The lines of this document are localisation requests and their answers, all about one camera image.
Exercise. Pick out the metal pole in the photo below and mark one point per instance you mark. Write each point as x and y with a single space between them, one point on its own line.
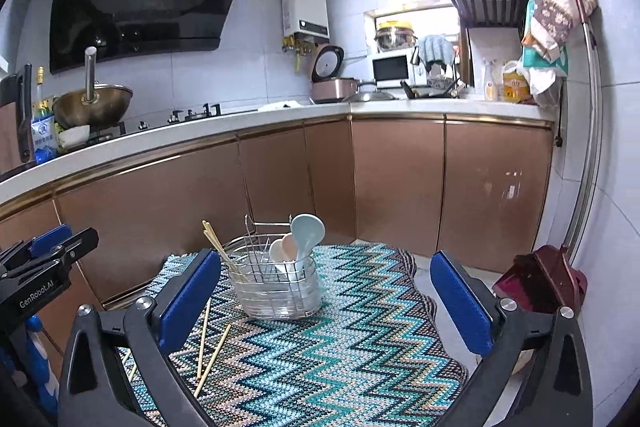
590 107

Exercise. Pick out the zigzag woven table mat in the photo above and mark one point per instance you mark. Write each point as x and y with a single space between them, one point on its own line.
340 357

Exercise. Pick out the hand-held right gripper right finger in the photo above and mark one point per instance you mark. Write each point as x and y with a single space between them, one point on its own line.
462 307

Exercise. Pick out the light blue towel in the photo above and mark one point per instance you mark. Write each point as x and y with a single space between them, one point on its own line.
435 49

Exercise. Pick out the white ceramic spoon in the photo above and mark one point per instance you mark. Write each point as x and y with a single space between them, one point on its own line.
276 252

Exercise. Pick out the pink rice cooker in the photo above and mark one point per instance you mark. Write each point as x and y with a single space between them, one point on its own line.
332 89

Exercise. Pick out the yellow basin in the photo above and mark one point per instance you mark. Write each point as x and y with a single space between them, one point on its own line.
396 27

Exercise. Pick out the steel mixing bowl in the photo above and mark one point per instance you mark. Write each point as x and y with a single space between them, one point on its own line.
396 39

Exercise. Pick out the green and white packet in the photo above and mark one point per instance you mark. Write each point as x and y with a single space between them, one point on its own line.
550 59

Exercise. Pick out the white flat board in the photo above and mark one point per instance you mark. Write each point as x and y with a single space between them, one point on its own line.
280 106

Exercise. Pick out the kitchen window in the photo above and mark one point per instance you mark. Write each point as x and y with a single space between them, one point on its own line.
425 14

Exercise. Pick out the maroon dustpan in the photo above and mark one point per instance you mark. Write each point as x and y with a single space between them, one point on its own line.
530 282

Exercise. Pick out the black gas stove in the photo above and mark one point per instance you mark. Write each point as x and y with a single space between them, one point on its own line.
190 114

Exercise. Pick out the blue and white bag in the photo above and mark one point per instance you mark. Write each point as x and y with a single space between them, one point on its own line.
44 137

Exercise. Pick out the white plastic bag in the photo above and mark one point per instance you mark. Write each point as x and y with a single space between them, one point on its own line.
542 84

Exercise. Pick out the white water heater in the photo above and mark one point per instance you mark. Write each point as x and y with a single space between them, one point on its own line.
305 7

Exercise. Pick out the white plastic bottle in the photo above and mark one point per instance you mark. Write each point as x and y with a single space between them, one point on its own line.
491 84

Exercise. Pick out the brass pipe valves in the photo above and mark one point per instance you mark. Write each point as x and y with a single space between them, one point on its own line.
296 49

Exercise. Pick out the steel pot lid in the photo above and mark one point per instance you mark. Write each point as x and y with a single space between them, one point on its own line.
369 97

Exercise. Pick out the metal wok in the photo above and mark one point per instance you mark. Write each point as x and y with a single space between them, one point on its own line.
95 104

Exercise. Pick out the white microwave oven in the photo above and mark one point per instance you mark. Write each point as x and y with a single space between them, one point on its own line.
390 69

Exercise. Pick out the light blue ceramic spoon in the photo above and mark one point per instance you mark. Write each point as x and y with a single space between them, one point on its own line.
307 232

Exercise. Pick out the pink ceramic spoon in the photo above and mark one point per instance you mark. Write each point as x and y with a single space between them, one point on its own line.
288 244

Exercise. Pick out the small white bowl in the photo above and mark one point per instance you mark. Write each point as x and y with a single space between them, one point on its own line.
74 136

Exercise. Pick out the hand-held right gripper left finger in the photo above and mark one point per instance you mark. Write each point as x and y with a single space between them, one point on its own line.
192 302

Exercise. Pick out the white kitchen countertop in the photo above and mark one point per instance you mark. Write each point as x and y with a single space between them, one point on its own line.
200 129

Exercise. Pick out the black frying pan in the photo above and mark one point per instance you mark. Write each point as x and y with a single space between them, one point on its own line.
425 93

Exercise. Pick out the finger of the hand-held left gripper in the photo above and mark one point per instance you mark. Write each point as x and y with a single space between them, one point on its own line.
75 247
47 238

